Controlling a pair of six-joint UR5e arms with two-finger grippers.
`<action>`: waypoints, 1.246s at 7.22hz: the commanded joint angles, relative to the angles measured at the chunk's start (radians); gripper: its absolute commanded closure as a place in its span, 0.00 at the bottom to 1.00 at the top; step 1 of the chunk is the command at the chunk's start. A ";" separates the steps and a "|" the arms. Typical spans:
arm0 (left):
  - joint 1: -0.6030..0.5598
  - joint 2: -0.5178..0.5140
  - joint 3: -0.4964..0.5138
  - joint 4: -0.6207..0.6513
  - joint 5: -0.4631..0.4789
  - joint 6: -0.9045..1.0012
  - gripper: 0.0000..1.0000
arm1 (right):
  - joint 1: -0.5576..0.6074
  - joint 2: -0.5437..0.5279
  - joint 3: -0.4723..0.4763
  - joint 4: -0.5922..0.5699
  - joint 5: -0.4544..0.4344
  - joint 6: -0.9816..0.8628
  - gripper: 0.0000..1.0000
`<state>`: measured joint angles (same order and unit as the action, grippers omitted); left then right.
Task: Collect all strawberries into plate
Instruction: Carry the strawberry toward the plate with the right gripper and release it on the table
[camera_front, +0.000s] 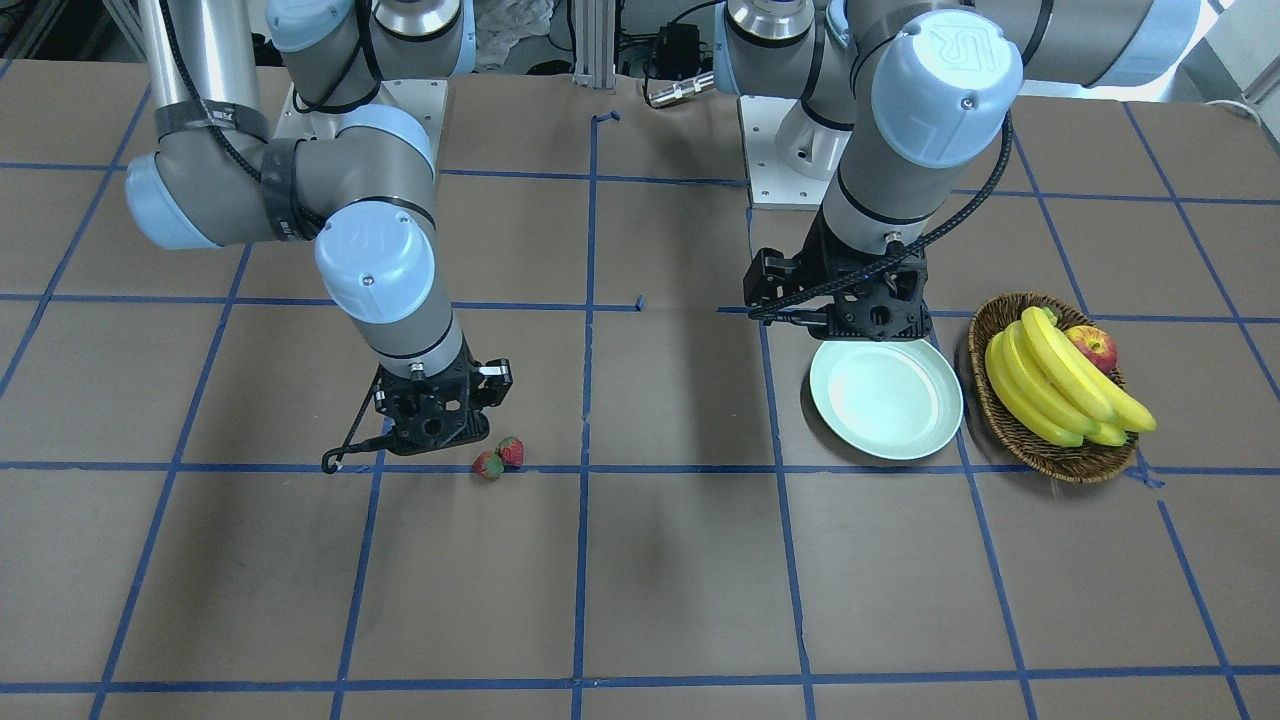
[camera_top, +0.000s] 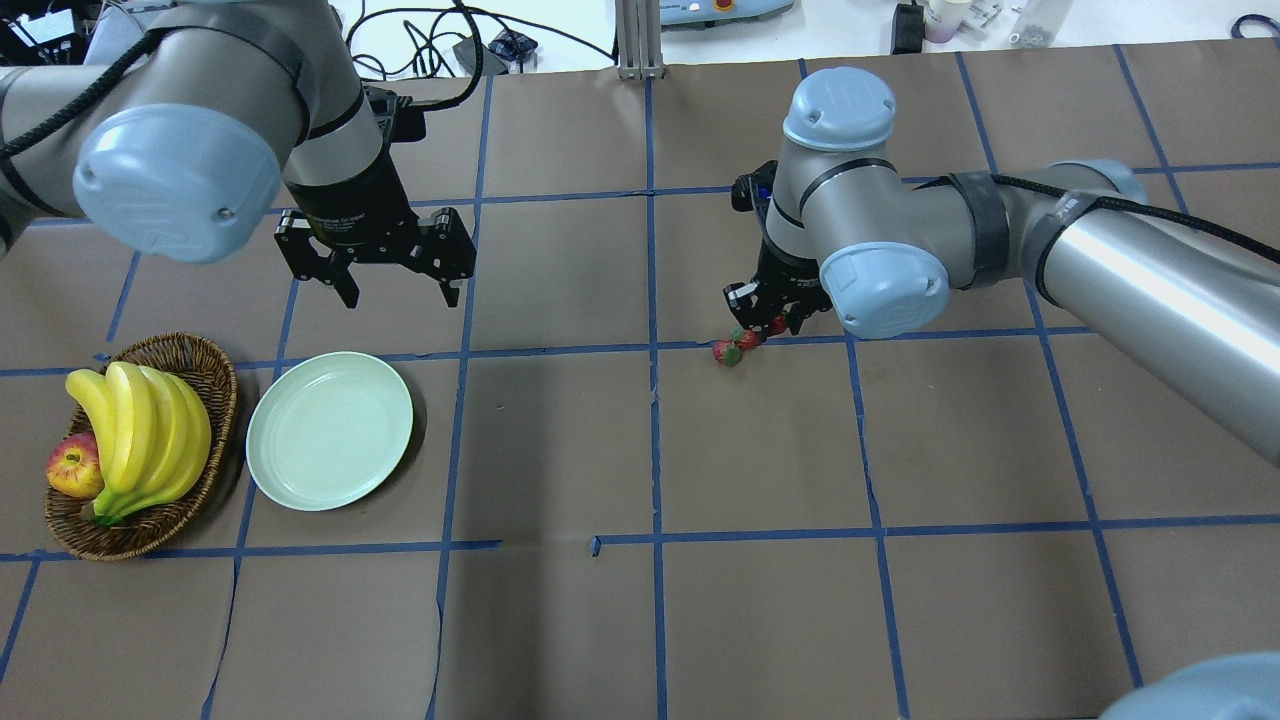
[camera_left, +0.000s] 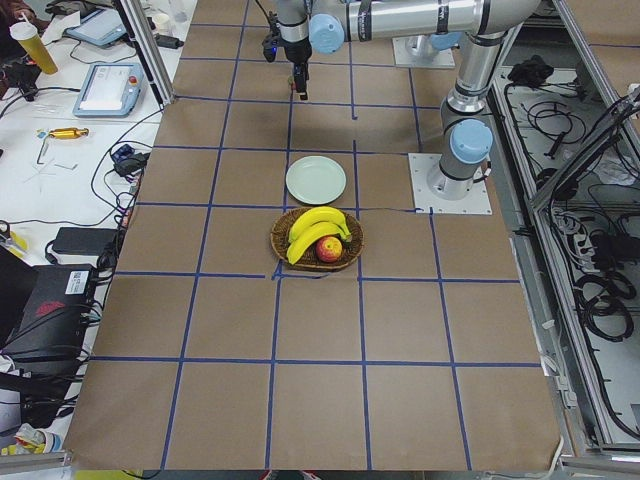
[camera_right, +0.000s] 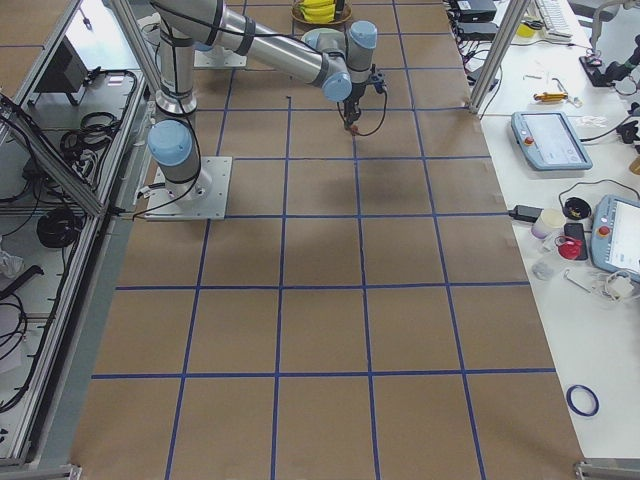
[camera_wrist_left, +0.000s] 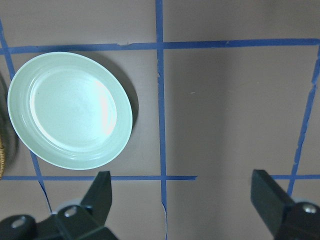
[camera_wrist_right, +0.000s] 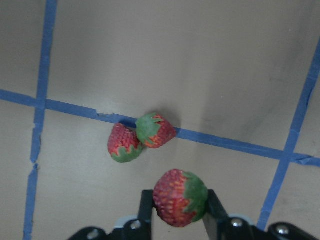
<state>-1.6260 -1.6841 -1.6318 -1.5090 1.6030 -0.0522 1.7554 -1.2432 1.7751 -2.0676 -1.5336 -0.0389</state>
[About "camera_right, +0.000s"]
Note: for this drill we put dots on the near teach pendant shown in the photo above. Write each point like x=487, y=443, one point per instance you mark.
x=614, y=241

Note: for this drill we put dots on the black power adapter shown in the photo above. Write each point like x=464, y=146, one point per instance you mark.
x=525, y=213

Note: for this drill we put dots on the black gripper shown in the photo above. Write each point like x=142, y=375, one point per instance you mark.
x=355, y=96

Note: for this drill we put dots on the blue tape roll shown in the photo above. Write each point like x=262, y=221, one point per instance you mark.
x=582, y=401

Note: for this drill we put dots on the yellow handled tool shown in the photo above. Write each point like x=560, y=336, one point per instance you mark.
x=550, y=97

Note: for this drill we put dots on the red round lid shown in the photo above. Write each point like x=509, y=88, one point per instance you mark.
x=567, y=247

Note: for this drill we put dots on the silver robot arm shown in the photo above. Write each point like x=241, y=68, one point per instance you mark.
x=339, y=63

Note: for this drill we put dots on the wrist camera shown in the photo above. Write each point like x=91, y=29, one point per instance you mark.
x=378, y=80

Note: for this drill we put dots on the aluminium frame post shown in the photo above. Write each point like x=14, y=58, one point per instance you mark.
x=507, y=29

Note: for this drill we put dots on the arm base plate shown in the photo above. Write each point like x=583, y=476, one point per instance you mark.
x=207, y=199
x=219, y=58

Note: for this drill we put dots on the white paper cup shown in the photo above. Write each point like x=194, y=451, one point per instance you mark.
x=549, y=221

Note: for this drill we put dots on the teach pendant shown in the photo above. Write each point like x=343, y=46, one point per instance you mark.
x=549, y=141
x=614, y=241

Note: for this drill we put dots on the yellow banana bunch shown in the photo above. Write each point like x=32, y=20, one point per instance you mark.
x=317, y=11

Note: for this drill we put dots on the far teach pendant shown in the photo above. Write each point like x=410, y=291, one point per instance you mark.
x=549, y=141

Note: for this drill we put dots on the black smartphone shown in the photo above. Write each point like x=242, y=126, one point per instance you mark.
x=575, y=231

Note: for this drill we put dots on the pale green plate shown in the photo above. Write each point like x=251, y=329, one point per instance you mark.
x=325, y=40

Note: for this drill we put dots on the wicker fruit basket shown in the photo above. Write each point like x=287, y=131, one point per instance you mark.
x=340, y=17

